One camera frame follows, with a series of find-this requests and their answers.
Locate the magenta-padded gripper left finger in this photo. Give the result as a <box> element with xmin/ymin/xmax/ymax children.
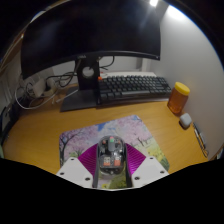
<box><xmin>55</xmin><ymin>143</ymin><xmax>101</xmax><ymax>189</ymax></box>

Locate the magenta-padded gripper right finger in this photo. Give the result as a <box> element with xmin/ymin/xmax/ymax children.
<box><xmin>123</xmin><ymin>142</ymin><xmax>170</xmax><ymax>189</ymax></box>

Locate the transparent computer mouse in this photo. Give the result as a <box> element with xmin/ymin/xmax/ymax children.
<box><xmin>97</xmin><ymin>134</ymin><xmax>127</xmax><ymax>176</ymax></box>

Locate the cherry blossom print mouse pad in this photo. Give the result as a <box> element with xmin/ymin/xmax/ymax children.
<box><xmin>58</xmin><ymin>114</ymin><xmax>171</xmax><ymax>189</ymax></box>

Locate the dark pen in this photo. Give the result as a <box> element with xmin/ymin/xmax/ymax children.
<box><xmin>192</xmin><ymin>122</ymin><xmax>209</xmax><ymax>158</ymax></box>

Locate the small white earbuds case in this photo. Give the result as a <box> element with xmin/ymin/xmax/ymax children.
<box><xmin>178</xmin><ymin>112</ymin><xmax>193</xmax><ymax>130</ymax></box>

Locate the orange jar with yellow lid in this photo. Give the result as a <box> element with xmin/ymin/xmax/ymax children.
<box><xmin>166</xmin><ymin>81</ymin><xmax>191</xmax><ymax>115</ymax></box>

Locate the black keyboard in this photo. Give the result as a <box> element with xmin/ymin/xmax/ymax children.
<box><xmin>97</xmin><ymin>75</ymin><xmax>173</xmax><ymax>105</ymax></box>

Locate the black flat box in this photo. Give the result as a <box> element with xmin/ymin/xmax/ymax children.
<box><xmin>0</xmin><ymin>99</ymin><xmax>19</xmax><ymax>144</ymax></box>

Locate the white power strip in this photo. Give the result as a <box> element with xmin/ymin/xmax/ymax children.
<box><xmin>31</xmin><ymin>78</ymin><xmax>58</xmax><ymax>98</ymax></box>

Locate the black computer monitor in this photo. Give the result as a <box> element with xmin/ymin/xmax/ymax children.
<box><xmin>20</xmin><ymin>0</ymin><xmax>162</xmax><ymax>113</ymax></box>

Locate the white cable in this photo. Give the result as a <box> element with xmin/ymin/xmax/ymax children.
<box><xmin>13</xmin><ymin>84</ymin><xmax>68</xmax><ymax>111</ymax></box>

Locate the black cable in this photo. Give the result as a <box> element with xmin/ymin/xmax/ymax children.
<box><xmin>49</xmin><ymin>71</ymin><xmax>79</xmax><ymax>88</ymax></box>

